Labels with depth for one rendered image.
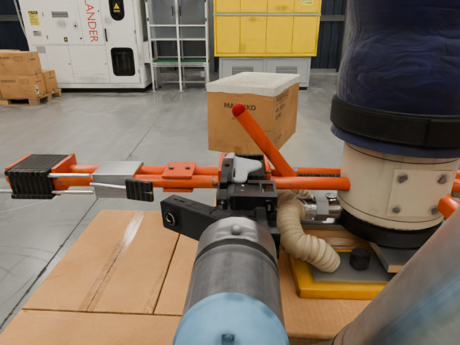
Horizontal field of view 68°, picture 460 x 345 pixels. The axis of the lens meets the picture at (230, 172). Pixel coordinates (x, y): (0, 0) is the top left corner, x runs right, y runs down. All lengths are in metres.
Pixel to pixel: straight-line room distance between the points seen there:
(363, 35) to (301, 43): 7.34
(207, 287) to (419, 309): 0.16
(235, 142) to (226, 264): 1.71
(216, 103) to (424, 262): 1.81
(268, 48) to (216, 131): 5.82
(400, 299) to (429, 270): 0.04
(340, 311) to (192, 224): 0.24
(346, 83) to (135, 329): 0.84
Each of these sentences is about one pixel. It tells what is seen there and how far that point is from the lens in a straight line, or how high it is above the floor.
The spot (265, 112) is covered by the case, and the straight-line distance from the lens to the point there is 1.88.
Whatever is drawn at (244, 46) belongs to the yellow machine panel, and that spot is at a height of 0.92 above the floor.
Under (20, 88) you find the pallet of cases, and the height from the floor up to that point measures 0.31.
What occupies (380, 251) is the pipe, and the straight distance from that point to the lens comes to 0.58.
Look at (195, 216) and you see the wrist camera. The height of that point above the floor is 1.09.
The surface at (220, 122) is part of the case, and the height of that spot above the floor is 0.80.
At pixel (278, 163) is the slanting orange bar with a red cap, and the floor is 1.11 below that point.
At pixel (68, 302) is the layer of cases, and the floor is 0.54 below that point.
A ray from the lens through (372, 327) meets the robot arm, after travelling 0.30.
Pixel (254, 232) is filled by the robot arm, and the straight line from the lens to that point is 0.36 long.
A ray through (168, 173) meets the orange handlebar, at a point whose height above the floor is 1.09.
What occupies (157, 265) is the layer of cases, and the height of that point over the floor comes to 0.54.
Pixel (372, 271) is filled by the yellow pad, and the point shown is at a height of 0.97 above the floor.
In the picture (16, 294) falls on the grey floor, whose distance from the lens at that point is 2.25.
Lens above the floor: 1.32
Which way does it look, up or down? 23 degrees down
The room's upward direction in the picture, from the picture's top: straight up
